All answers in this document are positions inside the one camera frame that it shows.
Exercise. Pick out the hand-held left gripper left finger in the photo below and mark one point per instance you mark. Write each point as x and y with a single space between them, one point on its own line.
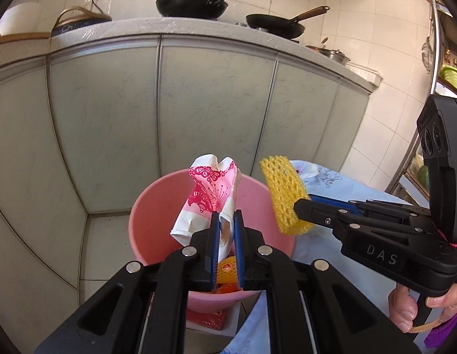
214 258

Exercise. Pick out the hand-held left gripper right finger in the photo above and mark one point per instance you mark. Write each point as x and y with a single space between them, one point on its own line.
239 258

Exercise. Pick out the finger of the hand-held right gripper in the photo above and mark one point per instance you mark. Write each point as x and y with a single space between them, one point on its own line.
383 209
317 214

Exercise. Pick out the yellow foam fruit net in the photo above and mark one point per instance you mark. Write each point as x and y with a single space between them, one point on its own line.
226 271
284 195

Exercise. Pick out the pink and white paper wrapper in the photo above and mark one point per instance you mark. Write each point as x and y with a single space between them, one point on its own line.
210 191

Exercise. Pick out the pink plastic bucket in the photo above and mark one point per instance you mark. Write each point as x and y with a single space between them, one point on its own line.
158 210

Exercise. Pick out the person's right forearm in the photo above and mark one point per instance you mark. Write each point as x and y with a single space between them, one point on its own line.
448 333

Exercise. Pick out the person's right hand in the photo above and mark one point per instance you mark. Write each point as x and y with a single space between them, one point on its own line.
402 309

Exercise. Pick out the green bell pepper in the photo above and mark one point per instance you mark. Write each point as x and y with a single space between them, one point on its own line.
423 177

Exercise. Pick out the light blue floral tablecloth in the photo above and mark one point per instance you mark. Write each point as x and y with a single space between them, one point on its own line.
324 184

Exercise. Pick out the red and white carton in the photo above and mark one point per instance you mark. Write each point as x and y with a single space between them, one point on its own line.
206 319

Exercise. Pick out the green plastic basket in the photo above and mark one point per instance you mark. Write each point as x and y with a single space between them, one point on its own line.
453 79

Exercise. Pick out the hanging metal strainer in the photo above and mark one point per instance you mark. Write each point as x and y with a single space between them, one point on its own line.
428 55

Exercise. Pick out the white plastic container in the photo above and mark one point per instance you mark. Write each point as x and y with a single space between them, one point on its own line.
365 73

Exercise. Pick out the metal shelf rack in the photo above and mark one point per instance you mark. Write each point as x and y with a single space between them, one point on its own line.
435 44

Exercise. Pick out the steel pot with lid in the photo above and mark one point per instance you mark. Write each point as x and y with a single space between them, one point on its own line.
339 58

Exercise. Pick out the brown cooking pot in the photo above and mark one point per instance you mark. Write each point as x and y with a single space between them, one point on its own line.
317 48

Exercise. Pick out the grey kitchen counter cabinet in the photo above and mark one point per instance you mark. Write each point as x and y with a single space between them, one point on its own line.
103 118

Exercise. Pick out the wooden cutting board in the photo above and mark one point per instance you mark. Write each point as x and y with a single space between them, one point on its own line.
18 39

